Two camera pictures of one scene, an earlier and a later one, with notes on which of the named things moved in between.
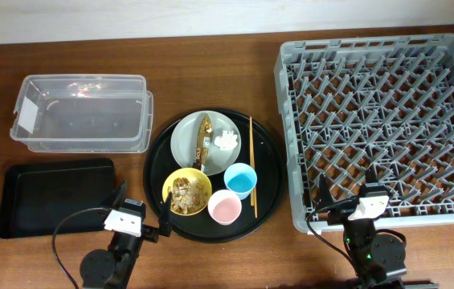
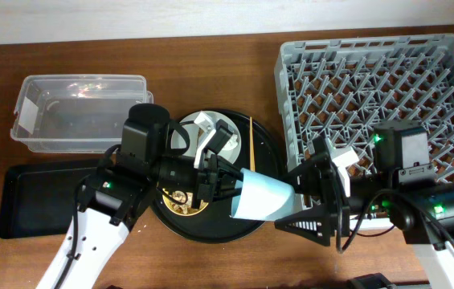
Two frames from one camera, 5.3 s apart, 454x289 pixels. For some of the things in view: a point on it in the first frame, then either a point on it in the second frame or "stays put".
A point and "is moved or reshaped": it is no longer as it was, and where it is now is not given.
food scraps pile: x=188 y=195 stays put
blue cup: x=240 y=178 is moved or reshaped
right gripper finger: x=325 y=198 → x=306 y=177
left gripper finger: x=165 y=221 → x=227 y=180
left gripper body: x=149 y=233 → x=204 y=178
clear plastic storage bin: x=91 y=113 stays put
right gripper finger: x=371 y=175 → x=314 y=223
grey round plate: x=184 y=141 stays put
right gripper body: x=341 y=214 → x=327 y=192
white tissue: x=227 y=141 stays put
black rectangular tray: x=55 y=197 stays put
